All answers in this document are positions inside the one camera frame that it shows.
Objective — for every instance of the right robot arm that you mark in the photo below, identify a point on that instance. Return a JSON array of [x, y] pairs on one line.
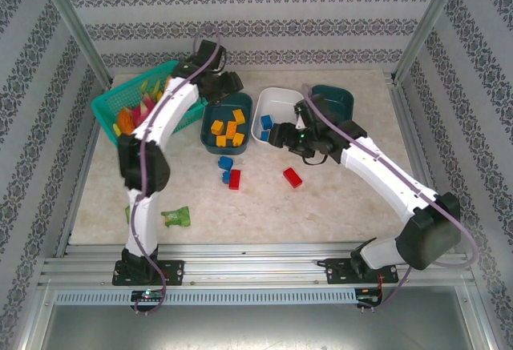
[[380, 166]]

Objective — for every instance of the yellow lego brick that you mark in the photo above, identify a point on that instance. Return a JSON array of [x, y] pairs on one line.
[[217, 127], [239, 116], [237, 138], [221, 140]]

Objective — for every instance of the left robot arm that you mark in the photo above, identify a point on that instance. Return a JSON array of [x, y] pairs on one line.
[[176, 101]]

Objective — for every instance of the white plastic container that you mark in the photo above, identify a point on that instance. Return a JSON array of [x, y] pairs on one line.
[[280, 103]]

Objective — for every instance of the small circuit board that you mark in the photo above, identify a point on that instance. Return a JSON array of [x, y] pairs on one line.
[[148, 296], [366, 298]]

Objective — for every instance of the orange toy fruit half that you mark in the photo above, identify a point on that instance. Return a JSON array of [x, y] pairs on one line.
[[125, 121]]

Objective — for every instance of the orange lego brick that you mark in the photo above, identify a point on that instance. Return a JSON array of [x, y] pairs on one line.
[[231, 129]]

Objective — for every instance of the blue lego brick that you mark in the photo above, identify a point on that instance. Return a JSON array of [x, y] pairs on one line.
[[264, 135], [224, 176], [266, 120], [225, 162]]

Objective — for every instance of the yellow-green toy fruit slice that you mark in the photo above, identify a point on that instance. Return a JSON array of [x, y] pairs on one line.
[[116, 129]]

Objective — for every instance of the aluminium corner post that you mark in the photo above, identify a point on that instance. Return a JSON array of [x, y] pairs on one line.
[[68, 17], [431, 17]]

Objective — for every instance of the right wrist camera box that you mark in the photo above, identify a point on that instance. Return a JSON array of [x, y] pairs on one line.
[[300, 122]]

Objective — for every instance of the aluminium side rail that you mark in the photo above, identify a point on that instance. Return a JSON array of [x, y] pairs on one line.
[[82, 166], [413, 137]]

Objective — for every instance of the green toy piece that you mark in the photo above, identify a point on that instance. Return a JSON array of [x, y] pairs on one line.
[[127, 214]]

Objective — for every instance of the green snack packet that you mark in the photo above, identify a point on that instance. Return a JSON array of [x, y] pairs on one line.
[[176, 217]]

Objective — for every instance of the dark teal plastic container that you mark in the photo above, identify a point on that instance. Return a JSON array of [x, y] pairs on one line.
[[208, 142], [336, 97]]

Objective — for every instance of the teal plastic basket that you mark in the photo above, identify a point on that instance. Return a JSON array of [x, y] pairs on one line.
[[114, 99]]

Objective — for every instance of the yellow toy banana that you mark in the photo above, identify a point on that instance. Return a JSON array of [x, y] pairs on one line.
[[166, 82]]

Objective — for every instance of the red lego brick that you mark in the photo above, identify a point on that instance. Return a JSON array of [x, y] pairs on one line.
[[235, 178], [292, 177]]

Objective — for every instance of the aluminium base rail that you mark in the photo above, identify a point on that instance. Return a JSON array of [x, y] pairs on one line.
[[248, 264]]

